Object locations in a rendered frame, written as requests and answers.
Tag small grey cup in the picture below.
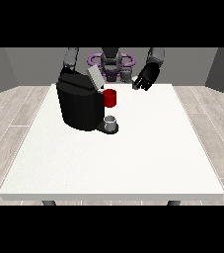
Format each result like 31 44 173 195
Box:
103 115 118 131

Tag black coffee machine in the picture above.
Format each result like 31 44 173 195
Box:
55 71 119 134

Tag red pod holder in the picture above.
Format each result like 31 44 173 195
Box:
102 88 117 109

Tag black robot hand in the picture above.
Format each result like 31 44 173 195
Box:
59 65 76 78
131 61 161 92

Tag small grey coffee pod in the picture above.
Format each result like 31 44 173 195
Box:
120 67 133 84

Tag pale grey machine lid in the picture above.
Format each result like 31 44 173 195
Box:
86 64 106 90

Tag grey robot trunk purple rings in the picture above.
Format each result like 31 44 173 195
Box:
87 47 137 83

